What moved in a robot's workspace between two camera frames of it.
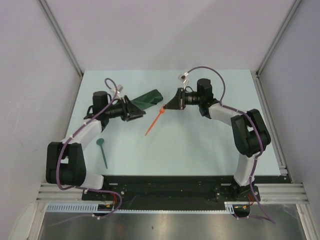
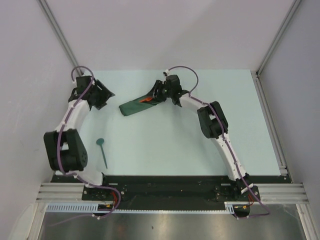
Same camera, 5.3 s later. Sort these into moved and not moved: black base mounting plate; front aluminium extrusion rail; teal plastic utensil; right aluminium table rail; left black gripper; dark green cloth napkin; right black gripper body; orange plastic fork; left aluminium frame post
Moved: right black gripper body; orange plastic fork; left black gripper
Not moved: dark green cloth napkin; front aluminium extrusion rail; black base mounting plate; left aluminium frame post; right aluminium table rail; teal plastic utensil
